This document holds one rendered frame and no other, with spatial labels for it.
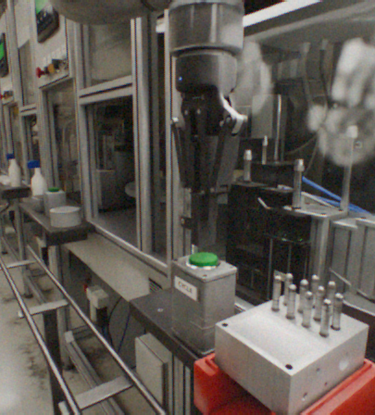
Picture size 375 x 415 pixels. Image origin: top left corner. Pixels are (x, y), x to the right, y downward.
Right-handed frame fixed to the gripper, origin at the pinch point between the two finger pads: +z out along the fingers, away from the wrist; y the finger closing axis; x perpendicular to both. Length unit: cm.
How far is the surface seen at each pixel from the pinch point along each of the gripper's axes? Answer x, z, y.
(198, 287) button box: 2.9, 8.0, -2.8
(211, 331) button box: 1.5, 14.4, -3.8
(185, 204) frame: -10.6, 2.4, 18.8
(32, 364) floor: 3, 109, 140
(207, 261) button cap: 0.6, 5.3, -1.7
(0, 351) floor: 15, 109, 162
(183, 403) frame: -11, 50, 20
